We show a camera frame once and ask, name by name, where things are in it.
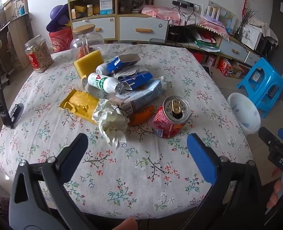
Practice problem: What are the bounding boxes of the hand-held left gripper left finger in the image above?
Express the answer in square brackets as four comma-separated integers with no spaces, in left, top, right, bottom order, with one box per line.
[9,132,96,230]

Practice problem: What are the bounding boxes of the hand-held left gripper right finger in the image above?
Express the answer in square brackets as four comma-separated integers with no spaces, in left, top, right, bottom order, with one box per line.
[177,133,263,230]

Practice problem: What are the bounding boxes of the red drink can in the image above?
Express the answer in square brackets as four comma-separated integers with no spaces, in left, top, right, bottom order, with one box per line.
[152,96,192,139]

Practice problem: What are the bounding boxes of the large white tissue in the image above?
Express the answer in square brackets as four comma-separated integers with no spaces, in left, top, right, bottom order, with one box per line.
[92,98,130,148]

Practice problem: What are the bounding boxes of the yellow wrapper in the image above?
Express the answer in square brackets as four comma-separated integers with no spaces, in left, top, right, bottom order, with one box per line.
[60,89,101,125]

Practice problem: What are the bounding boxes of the orange wrapper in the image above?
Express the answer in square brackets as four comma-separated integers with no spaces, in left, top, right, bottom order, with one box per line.
[128,105,156,127]

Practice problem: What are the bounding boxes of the small white tissue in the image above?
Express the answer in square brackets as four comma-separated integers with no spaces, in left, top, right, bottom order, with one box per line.
[159,76,172,92]

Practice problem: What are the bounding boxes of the white bottle green label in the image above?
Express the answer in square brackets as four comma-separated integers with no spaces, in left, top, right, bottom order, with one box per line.
[87,72,125,94]

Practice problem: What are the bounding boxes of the small white bottle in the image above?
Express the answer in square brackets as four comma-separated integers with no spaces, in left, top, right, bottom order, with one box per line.
[95,63,111,76]

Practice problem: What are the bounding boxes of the crushed blue grey carton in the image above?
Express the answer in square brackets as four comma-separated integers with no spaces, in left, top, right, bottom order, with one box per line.
[107,54,141,75]

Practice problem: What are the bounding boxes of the white printed paper wrapper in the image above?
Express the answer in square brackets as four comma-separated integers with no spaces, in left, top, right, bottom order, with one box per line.
[117,65,149,78]

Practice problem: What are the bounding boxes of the person's right hand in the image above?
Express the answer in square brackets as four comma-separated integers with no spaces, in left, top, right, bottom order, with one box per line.
[267,179,283,209]

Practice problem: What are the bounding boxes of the person's left hand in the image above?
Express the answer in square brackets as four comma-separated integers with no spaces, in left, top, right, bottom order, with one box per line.
[108,217,137,230]

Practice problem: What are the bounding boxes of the blue plastic stool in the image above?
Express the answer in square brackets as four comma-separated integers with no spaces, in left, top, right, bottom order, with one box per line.
[236,57,283,118]

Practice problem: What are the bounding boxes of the red white carton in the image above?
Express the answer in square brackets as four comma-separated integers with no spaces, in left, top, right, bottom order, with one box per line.
[218,58,244,79]

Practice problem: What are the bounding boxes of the black phone stand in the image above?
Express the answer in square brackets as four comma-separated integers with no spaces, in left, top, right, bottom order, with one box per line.
[0,75,24,128]

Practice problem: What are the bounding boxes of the yellow sponge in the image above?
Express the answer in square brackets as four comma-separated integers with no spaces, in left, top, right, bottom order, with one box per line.
[74,50,104,78]

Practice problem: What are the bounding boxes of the low wooden side cabinet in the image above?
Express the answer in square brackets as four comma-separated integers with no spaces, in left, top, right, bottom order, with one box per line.
[168,24,262,67]

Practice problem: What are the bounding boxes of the white sketch paper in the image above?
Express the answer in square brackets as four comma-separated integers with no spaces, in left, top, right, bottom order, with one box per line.
[241,19,278,51]

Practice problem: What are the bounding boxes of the plastic snack jar red label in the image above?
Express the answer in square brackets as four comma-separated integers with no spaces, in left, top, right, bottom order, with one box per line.
[24,35,54,73]

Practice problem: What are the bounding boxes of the green white bag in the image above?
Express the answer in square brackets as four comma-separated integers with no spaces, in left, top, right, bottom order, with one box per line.
[194,39,221,53]

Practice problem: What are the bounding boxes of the dried branches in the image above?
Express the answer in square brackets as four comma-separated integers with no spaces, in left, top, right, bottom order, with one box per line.
[235,8,258,39]

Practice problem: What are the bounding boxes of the glass jar wooden lid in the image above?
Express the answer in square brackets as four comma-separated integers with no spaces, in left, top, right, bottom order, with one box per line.
[70,25,105,58]

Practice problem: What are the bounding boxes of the wooden desk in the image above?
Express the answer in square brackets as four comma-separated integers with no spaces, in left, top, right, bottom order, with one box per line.
[0,12,33,70]

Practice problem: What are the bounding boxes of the purple hat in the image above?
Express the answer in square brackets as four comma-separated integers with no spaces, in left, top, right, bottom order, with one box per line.
[46,4,72,32]

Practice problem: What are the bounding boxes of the wooden shelf cabinet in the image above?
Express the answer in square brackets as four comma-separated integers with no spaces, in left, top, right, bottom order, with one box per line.
[67,0,170,44]

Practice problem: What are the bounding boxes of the pink floral cloth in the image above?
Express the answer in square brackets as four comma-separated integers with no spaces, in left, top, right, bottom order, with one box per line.
[141,5,230,40]

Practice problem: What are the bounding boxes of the blue white box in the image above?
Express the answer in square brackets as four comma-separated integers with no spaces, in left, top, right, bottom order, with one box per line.
[99,0,113,15]

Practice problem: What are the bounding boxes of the dark storage jar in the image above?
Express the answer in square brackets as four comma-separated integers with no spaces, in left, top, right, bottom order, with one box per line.
[119,0,133,14]

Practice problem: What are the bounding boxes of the white drawer wooden handle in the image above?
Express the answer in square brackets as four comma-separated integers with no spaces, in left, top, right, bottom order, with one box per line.
[119,17,169,42]
[72,17,116,40]

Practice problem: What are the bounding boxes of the wall power strip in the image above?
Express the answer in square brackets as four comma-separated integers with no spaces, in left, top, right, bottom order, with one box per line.
[172,0,201,9]

